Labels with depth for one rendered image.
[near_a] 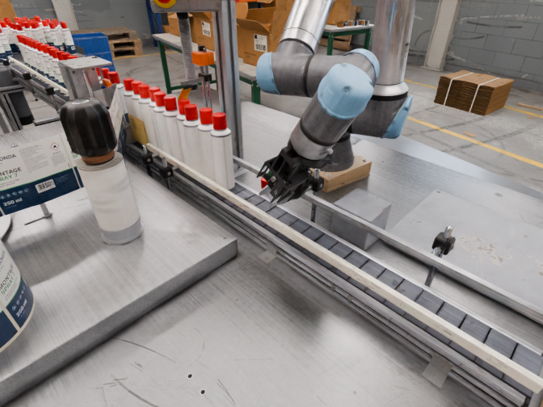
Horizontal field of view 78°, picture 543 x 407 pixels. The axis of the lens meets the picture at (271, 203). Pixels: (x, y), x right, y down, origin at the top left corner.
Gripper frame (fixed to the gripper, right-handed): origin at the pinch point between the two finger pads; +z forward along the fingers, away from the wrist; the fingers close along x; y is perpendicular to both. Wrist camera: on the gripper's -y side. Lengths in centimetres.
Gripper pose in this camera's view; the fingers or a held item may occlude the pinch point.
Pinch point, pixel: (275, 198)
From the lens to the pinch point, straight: 77.7
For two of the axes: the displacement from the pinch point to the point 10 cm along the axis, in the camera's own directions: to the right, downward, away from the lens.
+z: -3.5, 5.1, 7.9
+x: 6.1, 7.6, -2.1
